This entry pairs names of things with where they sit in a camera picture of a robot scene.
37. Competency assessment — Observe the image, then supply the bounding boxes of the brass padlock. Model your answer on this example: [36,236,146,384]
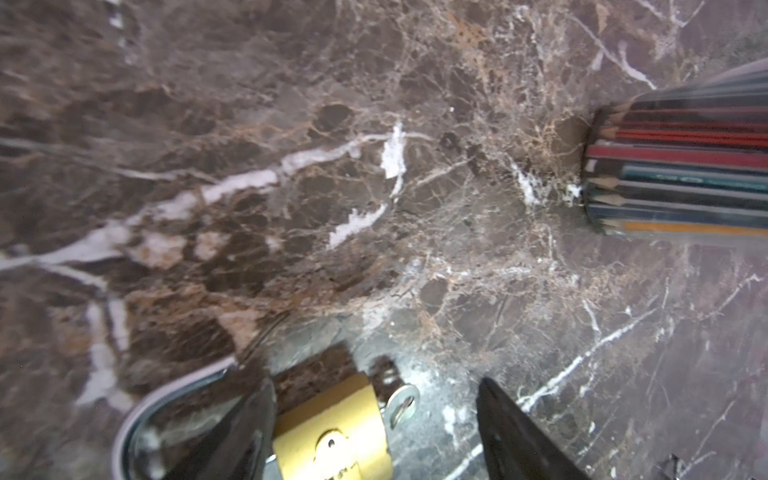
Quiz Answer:
[110,353,394,480]

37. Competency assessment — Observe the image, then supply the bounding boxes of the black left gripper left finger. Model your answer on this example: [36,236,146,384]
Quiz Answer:
[165,378,277,479]

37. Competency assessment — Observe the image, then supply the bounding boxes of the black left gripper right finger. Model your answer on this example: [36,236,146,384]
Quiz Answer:
[476,377,588,480]

